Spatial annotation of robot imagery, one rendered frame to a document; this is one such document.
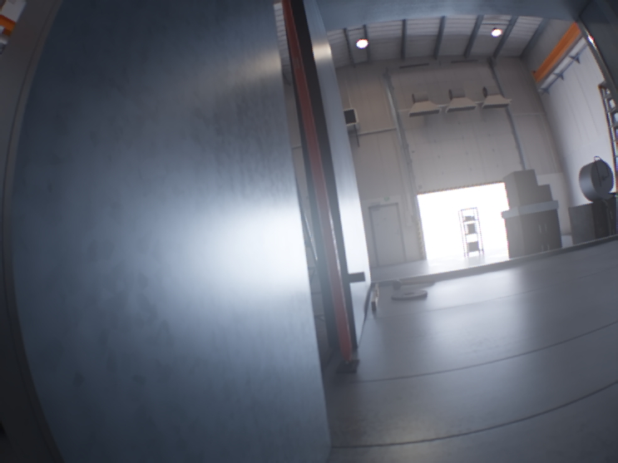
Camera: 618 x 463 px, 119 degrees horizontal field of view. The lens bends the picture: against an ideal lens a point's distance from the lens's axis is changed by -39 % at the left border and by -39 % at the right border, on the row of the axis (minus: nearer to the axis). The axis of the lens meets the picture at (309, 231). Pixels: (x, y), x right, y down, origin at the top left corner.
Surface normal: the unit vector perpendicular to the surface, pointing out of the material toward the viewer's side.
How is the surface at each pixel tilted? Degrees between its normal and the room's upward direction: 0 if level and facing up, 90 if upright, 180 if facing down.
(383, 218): 90
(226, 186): 90
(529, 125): 90
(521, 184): 90
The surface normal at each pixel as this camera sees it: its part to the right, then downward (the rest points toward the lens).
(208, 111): 0.96, -0.15
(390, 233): -0.23, -0.05
